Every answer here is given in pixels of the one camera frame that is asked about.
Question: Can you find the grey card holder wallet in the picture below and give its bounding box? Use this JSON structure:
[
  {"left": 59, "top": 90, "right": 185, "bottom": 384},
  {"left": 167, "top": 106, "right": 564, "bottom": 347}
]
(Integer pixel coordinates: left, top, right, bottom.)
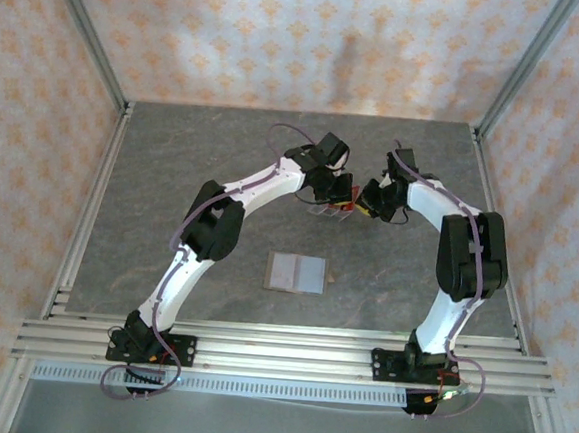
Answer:
[{"left": 263, "top": 249, "right": 339, "bottom": 297}]

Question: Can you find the grey metal sheet panel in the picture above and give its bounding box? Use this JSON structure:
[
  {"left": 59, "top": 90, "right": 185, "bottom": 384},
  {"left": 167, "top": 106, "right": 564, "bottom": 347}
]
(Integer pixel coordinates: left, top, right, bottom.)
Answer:
[{"left": 11, "top": 378, "right": 548, "bottom": 433}]

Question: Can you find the aluminium table side rail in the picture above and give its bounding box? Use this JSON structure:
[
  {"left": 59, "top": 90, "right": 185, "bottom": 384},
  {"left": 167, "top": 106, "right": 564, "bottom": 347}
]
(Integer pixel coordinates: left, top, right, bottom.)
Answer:
[
  {"left": 452, "top": 125, "right": 548, "bottom": 358},
  {"left": 40, "top": 96, "right": 137, "bottom": 324}
]

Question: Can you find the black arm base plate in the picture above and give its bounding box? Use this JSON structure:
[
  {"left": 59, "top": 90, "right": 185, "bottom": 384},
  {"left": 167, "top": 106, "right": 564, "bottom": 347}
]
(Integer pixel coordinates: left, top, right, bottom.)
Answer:
[
  {"left": 105, "top": 329, "right": 199, "bottom": 370},
  {"left": 369, "top": 347, "right": 462, "bottom": 390}
]

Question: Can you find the aluminium front rail beam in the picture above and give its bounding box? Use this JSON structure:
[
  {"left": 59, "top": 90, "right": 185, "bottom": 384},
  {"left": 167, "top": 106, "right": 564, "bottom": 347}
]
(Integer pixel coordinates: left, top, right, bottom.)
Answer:
[{"left": 10, "top": 304, "right": 560, "bottom": 402}]

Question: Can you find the aluminium upright frame post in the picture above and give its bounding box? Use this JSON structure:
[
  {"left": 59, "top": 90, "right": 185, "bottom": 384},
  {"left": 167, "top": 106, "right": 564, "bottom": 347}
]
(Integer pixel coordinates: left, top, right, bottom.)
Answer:
[
  {"left": 31, "top": 0, "right": 140, "bottom": 115},
  {"left": 475, "top": 0, "right": 579, "bottom": 144}
]

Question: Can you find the white slotted cable duct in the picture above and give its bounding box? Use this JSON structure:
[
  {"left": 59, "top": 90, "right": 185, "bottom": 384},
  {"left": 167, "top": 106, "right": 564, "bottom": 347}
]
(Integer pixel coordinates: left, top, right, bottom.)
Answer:
[{"left": 30, "top": 360, "right": 410, "bottom": 410}]

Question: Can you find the black cable bracket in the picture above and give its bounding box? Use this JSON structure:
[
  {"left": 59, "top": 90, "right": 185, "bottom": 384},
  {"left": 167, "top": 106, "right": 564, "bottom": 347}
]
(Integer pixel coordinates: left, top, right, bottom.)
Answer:
[
  {"left": 400, "top": 385, "right": 445, "bottom": 421},
  {"left": 122, "top": 363, "right": 168, "bottom": 399}
]

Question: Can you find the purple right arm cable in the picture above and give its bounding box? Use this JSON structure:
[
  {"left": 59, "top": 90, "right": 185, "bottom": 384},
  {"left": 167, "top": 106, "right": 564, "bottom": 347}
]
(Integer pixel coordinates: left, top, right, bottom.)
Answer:
[{"left": 371, "top": 138, "right": 506, "bottom": 424}]

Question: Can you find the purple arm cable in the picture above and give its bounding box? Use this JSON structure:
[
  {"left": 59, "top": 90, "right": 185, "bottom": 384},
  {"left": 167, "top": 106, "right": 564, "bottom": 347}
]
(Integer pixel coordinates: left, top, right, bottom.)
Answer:
[
  {"left": 99, "top": 110, "right": 328, "bottom": 414},
  {"left": 371, "top": 138, "right": 506, "bottom": 424}
]

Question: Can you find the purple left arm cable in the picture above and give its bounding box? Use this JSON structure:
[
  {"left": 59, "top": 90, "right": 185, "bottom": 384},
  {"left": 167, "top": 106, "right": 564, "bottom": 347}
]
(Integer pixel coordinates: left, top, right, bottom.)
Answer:
[{"left": 99, "top": 110, "right": 328, "bottom": 414}]

